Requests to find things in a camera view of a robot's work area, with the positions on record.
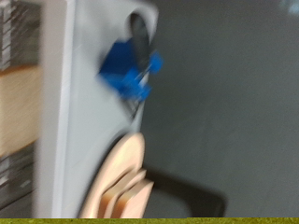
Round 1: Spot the metal spatula with blue block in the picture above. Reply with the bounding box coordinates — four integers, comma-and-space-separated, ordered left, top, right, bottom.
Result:
97, 12, 164, 120

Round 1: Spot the silver toaster oven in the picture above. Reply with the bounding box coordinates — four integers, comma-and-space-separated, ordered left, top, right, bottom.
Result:
0, 0, 161, 218

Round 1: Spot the round wooden board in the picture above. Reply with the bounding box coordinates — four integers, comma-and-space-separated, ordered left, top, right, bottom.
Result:
78, 132, 147, 218

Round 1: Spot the black metal bookend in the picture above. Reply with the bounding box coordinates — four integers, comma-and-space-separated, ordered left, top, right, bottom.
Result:
145, 164, 227, 218

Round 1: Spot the wire oven rack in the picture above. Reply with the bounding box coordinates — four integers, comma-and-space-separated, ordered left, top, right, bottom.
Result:
0, 0, 42, 213

